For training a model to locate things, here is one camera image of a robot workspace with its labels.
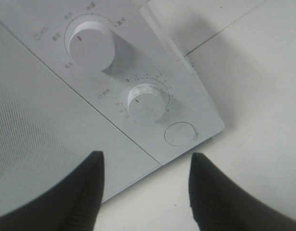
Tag white microwave oven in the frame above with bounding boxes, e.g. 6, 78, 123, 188
0, 0, 225, 203

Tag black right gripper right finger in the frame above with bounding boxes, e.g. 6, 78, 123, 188
188, 153, 296, 231

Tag round white door button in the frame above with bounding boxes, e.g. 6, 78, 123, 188
164, 122, 196, 146

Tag upper white power knob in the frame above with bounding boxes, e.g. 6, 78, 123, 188
67, 21, 115, 72

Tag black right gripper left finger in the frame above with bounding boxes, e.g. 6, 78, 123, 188
0, 151, 104, 231

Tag lower white timer knob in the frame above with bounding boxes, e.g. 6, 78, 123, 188
127, 83, 166, 123

